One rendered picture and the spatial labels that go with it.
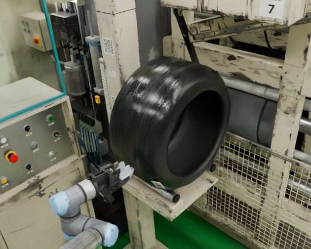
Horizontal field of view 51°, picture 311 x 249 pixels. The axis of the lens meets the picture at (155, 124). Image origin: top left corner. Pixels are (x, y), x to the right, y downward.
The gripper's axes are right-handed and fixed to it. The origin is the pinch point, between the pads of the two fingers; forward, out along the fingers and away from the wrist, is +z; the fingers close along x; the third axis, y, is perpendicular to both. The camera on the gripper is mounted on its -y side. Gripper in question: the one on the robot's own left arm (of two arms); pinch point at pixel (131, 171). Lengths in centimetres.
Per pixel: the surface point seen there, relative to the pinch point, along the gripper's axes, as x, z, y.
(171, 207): -10.1, 15.3, -22.0
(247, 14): -20, 40, 61
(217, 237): 2, 85, -100
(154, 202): 1.1, 16.0, -26.8
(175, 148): 11.6, 42.1, -11.6
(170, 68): 0.0, 20.9, 39.4
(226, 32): -3, 54, 50
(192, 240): 14, 71, -102
